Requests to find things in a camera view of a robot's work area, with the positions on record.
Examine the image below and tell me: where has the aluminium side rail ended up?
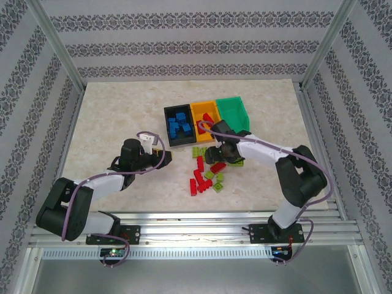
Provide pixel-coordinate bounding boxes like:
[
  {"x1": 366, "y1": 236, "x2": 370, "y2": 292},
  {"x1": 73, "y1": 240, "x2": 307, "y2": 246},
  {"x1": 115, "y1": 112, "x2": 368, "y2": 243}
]
[
  {"x1": 295, "y1": 85, "x2": 349, "y2": 220},
  {"x1": 42, "y1": 88, "x2": 86, "y2": 215}
]

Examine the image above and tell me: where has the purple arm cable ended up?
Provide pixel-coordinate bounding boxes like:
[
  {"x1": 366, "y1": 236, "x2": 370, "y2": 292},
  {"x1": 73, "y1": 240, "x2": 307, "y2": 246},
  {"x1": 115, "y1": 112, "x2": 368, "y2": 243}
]
[
  {"x1": 61, "y1": 131, "x2": 167, "y2": 268},
  {"x1": 198, "y1": 121, "x2": 334, "y2": 266}
]

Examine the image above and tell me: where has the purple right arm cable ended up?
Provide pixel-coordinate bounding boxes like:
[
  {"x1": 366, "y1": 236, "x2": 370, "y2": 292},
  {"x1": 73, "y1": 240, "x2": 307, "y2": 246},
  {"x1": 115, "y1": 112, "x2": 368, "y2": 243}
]
[{"x1": 198, "y1": 121, "x2": 334, "y2": 266}]

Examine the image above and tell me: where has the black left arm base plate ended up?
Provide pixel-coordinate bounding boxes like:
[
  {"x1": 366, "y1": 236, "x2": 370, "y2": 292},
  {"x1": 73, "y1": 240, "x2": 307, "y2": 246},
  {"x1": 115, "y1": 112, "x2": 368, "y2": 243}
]
[{"x1": 85, "y1": 225, "x2": 141, "y2": 246}]

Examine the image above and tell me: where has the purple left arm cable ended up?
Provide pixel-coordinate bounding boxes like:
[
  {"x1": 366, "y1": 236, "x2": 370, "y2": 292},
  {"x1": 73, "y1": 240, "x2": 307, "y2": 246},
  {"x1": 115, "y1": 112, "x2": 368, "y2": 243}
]
[{"x1": 61, "y1": 131, "x2": 167, "y2": 268}]

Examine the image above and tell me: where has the green plastic bin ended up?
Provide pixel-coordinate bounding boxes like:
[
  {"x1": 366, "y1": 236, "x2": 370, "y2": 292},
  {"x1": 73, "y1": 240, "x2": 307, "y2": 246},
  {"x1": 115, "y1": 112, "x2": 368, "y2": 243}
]
[{"x1": 215, "y1": 96, "x2": 251, "y2": 135}]

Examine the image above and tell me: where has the right controller circuit board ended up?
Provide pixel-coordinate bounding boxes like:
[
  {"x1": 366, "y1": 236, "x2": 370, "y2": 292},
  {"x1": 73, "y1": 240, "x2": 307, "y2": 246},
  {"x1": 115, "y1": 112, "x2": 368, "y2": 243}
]
[{"x1": 271, "y1": 246, "x2": 292, "y2": 257}]

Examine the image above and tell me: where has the left controller circuit board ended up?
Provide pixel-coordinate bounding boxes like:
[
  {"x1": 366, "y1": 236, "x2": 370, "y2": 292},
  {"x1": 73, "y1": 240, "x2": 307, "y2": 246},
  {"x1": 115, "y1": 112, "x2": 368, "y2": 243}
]
[{"x1": 100, "y1": 247, "x2": 128, "y2": 258}]

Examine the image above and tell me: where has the aluminium frame post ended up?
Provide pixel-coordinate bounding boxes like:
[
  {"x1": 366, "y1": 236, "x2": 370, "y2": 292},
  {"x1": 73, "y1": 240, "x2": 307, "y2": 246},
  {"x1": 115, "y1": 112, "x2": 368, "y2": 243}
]
[
  {"x1": 26, "y1": 0, "x2": 86, "y2": 91},
  {"x1": 300, "y1": 0, "x2": 358, "y2": 89}
]

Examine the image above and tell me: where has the black plastic bin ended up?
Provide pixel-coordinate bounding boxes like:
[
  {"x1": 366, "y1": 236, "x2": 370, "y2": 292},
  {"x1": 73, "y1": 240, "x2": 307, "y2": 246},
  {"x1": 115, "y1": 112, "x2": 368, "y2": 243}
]
[{"x1": 163, "y1": 104, "x2": 197, "y2": 148}]

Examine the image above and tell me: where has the yellow plastic bin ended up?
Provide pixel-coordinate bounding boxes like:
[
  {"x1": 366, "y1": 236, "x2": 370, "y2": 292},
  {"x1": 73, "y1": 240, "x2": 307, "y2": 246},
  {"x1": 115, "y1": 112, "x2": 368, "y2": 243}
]
[{"x1": 189, "y1": 100, "x2": 220, "y2": 144}]

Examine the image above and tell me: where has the controller circuit board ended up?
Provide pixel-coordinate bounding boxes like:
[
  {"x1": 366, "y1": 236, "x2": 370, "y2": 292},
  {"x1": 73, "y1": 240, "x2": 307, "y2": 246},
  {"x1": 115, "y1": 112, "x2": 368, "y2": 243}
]
[
  {"x1": 100, "y1": 247, "x2": 128, "y2": 258},
  {"x1": 271, "y1": 246, "x2": 292, "y2": 257}
]

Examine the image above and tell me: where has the aluminium mounting rail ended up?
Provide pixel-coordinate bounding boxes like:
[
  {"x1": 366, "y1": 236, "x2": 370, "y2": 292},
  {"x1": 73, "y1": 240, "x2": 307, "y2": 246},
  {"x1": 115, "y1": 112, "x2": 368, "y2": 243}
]
[{"x1": 29, "y1": 211, "x2": 364, "y2": 249}]

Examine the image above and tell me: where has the white slotted cable duct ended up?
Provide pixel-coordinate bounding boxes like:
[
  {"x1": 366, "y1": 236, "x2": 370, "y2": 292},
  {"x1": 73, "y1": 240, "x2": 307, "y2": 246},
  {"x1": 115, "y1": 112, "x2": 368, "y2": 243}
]
[{"x1": 41, "y1": 247, "x2": 273, "y2": 260}]

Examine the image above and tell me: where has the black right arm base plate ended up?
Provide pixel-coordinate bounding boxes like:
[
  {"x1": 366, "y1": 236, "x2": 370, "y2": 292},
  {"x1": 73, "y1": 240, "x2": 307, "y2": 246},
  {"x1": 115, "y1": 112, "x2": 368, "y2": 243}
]
[{"x1": 249, "y1": 222, "x2": 304, "y2": 245}]

